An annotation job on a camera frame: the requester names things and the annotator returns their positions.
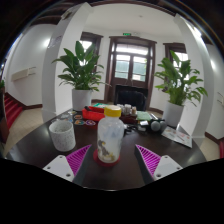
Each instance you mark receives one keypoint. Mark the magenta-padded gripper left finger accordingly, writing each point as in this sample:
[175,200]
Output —
[78,160]

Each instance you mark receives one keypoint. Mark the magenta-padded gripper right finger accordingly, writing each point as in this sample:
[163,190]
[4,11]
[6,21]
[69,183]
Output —
[148,160]

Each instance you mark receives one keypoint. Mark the clear bottle with yellow cap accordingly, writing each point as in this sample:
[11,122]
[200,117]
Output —
[110,136]

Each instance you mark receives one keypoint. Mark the white speckled cup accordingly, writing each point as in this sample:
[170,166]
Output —
[62,136]

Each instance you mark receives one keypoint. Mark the grey twin-ball device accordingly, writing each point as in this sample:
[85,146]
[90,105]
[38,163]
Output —
[156,126]

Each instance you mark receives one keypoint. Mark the black flat device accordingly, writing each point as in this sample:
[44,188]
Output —
[130,128]

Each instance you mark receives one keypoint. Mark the printed paper leaflet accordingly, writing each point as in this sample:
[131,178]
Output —
[176,136]

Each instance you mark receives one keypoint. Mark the green notebook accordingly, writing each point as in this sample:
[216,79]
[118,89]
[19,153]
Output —
[144,116]

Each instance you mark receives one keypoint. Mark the red plastic box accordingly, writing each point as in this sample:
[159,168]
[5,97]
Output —
[91,115]

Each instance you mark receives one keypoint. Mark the wooden tray with small jars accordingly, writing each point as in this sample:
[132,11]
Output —
[128,115]

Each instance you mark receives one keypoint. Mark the leafy plant in white pot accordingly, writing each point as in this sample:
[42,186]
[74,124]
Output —
[172,115]
[81,100]

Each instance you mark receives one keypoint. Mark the flat green box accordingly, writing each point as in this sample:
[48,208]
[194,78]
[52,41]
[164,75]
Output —
[100,105]

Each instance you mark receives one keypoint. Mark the black chair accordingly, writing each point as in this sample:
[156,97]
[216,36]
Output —
[130,98]

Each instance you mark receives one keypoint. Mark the brown wooden double door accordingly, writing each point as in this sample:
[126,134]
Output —
[130,66]

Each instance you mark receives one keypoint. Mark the brown-framed window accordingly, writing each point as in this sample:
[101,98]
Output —
[96,41]
[170,50]

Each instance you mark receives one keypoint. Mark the small grey pillar notice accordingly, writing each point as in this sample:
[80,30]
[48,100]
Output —
[55,41]

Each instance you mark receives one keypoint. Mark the green exit sign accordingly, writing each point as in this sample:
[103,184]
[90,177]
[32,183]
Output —
[126,34]

